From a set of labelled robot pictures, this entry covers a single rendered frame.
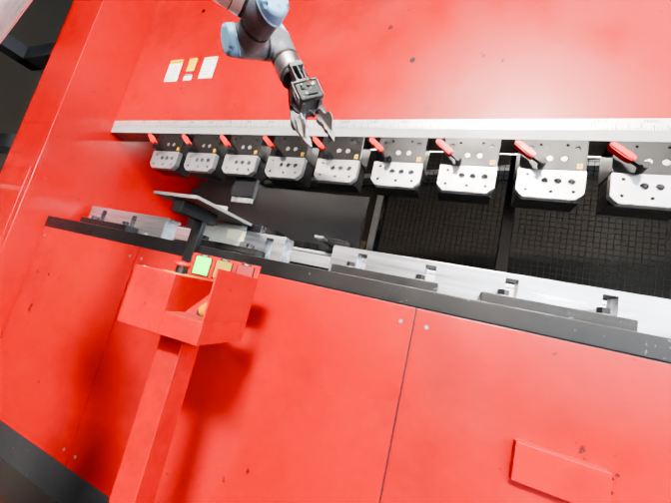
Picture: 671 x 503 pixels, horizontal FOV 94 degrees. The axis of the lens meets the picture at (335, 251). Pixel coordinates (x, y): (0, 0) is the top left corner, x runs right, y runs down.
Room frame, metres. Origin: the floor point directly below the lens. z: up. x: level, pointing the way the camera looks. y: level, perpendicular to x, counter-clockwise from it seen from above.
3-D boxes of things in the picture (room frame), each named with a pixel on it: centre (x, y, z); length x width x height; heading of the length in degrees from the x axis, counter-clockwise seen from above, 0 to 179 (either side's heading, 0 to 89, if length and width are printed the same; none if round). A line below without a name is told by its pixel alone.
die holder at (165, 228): (1.37, 0.90, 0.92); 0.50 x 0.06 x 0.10; 68
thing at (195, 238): (0.98, 0.46, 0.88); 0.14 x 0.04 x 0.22; 158
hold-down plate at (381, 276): (0.87, -0.15, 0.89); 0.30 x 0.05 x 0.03; 68
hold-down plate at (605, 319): (0.72, -0.52, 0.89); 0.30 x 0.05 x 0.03; 68
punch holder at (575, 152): (0.78, -0.51, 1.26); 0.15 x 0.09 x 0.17; 68
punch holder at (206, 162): (1.24, 0.60, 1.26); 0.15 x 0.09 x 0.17; 68
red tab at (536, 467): (0.62, -0.50, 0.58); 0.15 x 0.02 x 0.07; 68
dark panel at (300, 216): (1.72, 0.41, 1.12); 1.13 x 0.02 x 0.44; 68
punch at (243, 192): (1.16, 0.39, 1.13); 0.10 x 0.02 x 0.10; 68
